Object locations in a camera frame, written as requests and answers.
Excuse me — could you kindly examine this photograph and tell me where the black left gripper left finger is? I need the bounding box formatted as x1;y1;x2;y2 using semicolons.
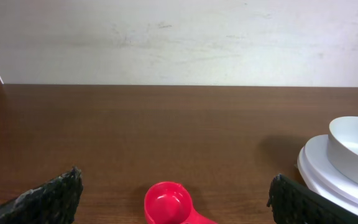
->
0;167;83;224

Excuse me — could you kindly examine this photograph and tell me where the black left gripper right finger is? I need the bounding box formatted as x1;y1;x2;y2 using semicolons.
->
267;174;358;224

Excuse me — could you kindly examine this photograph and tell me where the red plastic measuring scoop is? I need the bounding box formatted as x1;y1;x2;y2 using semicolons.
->
144;181;216;224

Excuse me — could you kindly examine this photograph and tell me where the white digital kitchen scale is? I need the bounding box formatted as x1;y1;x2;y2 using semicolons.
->
297;134;358;215

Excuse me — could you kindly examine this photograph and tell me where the white round bowl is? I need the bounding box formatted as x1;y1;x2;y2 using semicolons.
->
328;116;358;183

